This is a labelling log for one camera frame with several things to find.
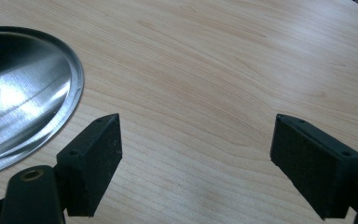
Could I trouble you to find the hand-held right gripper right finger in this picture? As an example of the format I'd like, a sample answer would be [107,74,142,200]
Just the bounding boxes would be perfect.
[269,113,358,220]

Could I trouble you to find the round steel plate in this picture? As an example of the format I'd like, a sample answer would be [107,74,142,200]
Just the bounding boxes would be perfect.
[0,25,85,178]

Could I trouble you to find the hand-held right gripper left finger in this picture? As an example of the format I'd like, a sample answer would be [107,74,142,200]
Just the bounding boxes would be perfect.
[56,113,123,217]

